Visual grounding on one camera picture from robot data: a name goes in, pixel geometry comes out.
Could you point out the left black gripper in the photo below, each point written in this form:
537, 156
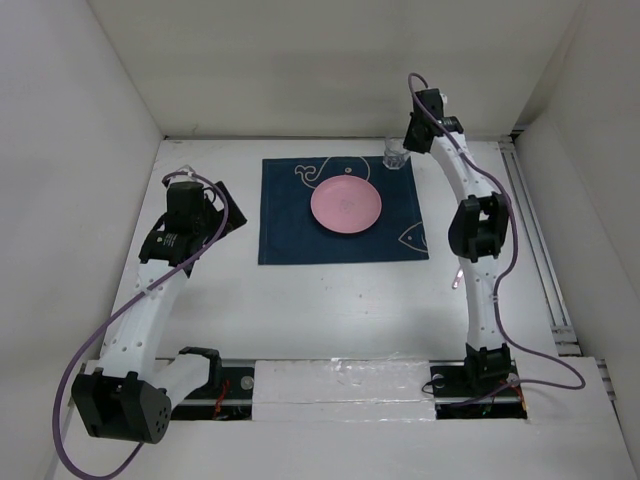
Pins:
228, 209

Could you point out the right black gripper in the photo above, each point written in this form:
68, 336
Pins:
415, 138

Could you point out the clear plastic cup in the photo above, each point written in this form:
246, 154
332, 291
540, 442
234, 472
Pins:
395, 154

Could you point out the blue whale placemat cloth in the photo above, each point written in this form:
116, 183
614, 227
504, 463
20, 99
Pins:
290, 235

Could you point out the pink plastic plate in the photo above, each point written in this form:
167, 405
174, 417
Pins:
346, 204

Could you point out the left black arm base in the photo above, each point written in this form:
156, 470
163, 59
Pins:
231, 400

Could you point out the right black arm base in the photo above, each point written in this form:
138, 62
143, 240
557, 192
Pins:
458, 398

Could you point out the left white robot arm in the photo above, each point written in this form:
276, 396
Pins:
127, 397

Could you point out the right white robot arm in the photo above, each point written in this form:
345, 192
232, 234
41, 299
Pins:
476, 234

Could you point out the pink plastic fork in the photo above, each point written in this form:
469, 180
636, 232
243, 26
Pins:
457, 279

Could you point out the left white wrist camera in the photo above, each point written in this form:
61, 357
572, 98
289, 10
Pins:
185, 173

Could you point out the aluminium side rail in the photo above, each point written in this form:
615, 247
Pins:
532, 239

